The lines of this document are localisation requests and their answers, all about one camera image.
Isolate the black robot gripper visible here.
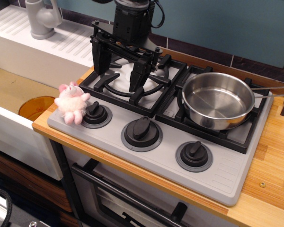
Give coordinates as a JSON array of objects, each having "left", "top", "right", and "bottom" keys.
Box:
[{"left": 91, "top": 6, "right": 162, "bottom": 92}]

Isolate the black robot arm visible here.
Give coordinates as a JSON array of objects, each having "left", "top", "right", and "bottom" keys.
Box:
[{"left": 91, "top": 0, "right": 162, "bottom": 92}]

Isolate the stainless steel pan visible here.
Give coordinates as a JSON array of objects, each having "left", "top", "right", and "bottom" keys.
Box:
[{"left": 181, "top": 72, "right": 284, "bottom": 131}]

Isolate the black left burner grate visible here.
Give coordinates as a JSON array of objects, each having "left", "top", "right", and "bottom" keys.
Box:
[{"left": 80, "top": 54, "right": 187, "bottom": 117}]

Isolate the black burner grate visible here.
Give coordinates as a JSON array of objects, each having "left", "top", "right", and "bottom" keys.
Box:
[
  {"left": 80, "top": 54, "right": 187, "bottom": 117},
  {"left": 156, "top": 66, "right": 271, "bottom": 154}
]

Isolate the black left stove knob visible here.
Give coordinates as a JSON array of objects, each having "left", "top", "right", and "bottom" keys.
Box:
[{"left": 81, "top": 101, "right": 113, "bottom": 129}]

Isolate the black stove knob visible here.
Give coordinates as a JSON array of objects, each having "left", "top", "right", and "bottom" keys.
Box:
[
  {"left": 176, "top": 141, "right": 213, "bottom": 173},
  {"left": 121, "top": 116, "right": 163, "bottom": 152},
  {"left": 81, "top": 101, "right": 113, "bottom": 129}
]

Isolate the pink plush toy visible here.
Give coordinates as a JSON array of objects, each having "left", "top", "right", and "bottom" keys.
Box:
[{"left": 54, "top": 81, "right": 90, "bottom": 125}]

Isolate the black middle stove knob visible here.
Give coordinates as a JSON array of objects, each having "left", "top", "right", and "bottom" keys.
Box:
[{"left": 121, "top": 116, "right": 163, "bottom": 152}]

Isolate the grey toy faucet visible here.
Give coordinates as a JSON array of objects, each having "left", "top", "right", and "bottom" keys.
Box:
[{"left": 25, "top": 0, "right": 62, "bottom": 40}]

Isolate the white toy sink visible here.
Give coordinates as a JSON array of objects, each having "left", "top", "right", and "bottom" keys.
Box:
[{"left": 0, "top": 5, "right": 93, "bottom": 180}]

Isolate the orange plastic bowl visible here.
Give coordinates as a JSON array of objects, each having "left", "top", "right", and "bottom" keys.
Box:
[{"left": 18, "top": 96, "right": 55, "bottom": 121}]

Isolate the black right burner grate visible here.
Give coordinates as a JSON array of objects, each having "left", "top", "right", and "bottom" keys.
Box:
[{"left": 156, "top": 66, "right": 271, "bottom": 154}]

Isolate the black right stove knob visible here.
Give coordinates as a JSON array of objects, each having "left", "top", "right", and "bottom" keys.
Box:
[{"left": 176, "top": 141, "right": 213, "bottom": 173}]

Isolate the grey toy stove top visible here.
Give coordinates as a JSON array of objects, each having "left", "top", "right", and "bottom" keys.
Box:
[{"left": 46, "top": 54, "right": 274, "bottom": 207}]

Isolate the toy oven door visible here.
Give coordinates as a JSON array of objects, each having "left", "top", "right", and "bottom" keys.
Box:
[{"left": 69, "top": 159, "right": 233, "bottom": 227}]

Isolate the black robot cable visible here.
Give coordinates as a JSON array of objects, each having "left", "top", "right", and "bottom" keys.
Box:
[{"left": 146, "top": 0, "right": 166, "bottom": 29}]

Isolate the black oven door handle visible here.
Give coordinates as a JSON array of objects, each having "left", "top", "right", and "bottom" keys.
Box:
[{"left": 71, "top": 163, "right": 184, "bottom": 227}]

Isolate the black braided cable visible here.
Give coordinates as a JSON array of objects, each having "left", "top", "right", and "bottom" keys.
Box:
[{"left": 0, "top": 187, "right": 13, "bottom": 227}]

